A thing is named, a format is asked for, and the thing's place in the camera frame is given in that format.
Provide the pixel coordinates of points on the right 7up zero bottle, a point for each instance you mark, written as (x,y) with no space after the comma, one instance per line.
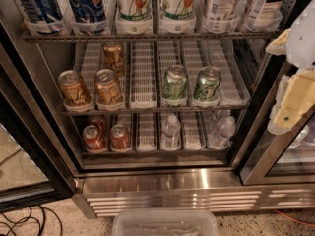
(177,16)

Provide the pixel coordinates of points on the left 7up zero bottle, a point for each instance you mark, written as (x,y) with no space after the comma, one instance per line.
(133,16)

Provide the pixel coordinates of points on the middle clear water bottle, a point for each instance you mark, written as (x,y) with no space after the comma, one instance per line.
(170,133)

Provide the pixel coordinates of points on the left glass fridge door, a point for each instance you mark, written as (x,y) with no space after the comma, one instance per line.
(32,171)

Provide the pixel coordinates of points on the gold can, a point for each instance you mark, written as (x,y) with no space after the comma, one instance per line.
(114,57)
(108,90)
(76,95)

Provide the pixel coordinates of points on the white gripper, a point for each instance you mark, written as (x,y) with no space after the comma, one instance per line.
(302,39)

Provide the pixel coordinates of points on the front left red can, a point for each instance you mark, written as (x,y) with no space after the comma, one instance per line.
(93,138)

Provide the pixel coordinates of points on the clear plastic bin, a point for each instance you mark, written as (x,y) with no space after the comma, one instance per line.
(161,222)

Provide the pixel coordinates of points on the rear red can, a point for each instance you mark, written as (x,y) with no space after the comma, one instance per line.
(99,121)

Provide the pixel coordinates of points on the rear gold can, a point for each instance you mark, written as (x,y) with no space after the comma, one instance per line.
(114,57)

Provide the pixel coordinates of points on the stainless steel beverage fridge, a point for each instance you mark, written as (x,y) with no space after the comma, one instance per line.
(195,176)

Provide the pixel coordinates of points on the blue pepsi bottle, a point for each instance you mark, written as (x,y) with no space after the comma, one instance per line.
(89,16)
(45,14)

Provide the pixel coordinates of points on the green can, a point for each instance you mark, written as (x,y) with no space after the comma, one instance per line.
(206,85)
(174,85)

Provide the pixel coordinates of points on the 7up zero bottle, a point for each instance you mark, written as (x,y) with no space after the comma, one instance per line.
(177,16)
(133,16)

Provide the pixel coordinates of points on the front left gold can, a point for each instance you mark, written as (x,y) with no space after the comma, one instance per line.
(76,95)

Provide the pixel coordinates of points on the white label bottle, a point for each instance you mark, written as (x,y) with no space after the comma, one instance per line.
(220,15)
(259,15)

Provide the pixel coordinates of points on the left blue Pepsi bottle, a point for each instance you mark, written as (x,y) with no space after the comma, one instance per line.
(45,14)

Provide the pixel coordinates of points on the right rear water bottle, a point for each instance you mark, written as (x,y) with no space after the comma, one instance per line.
(218,114)

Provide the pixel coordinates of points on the right blue Pepsi bottle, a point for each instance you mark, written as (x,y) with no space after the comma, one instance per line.
(89,16)

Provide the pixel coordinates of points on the left green can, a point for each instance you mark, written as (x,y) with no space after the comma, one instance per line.
(174,85)

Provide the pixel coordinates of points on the right front water bottle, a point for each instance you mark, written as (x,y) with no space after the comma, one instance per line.
(223,131)

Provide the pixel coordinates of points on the red can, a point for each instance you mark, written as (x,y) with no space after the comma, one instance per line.
(120,138)
(93,138)
(99,121)

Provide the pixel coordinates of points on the right green can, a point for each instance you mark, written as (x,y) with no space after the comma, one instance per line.
(206,85)

